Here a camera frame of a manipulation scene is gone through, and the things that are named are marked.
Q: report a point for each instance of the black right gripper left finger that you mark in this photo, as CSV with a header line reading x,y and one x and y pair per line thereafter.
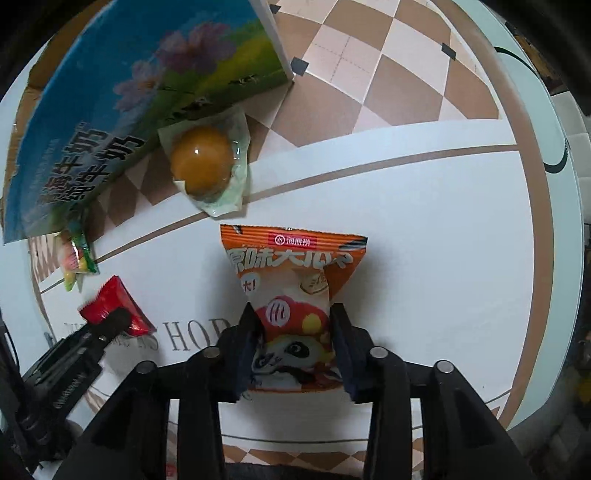
x,y
127,438

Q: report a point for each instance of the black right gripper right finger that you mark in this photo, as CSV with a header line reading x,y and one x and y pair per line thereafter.
x,y
462,439

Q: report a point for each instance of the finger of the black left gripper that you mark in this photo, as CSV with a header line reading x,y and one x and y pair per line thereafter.
x,y
113,325

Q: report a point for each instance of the small red snack packet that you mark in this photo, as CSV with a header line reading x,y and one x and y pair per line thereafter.
x,y
114,297

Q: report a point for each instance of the colourful gumball bag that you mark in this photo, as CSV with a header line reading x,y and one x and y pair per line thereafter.
x,y
74,253

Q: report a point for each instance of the orange panda snack bag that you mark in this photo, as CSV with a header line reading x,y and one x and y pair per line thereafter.
x,y
290,277

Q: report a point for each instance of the braised egg clear packet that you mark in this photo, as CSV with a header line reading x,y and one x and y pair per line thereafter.
x,y
208,160

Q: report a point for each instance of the cardboard milk carton box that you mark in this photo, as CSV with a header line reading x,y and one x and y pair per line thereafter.
x,y
128,68

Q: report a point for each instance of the patterned table mat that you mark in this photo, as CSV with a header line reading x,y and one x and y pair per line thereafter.
x,y
420,125

